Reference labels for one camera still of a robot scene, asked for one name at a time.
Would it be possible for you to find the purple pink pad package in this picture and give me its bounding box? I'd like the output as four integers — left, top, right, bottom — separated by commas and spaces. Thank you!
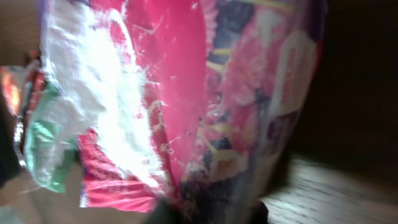
41, 0, 327, 223

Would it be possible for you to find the teal snack wrapper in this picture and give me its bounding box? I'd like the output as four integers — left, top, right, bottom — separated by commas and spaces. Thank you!
24, 83, 76, 193

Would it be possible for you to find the red orange snack bar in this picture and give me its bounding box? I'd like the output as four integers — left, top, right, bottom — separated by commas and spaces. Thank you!
13, 49, 42, 169

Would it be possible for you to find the small orange packet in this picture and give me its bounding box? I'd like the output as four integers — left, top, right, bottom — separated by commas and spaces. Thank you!
1, 66, 25, 115

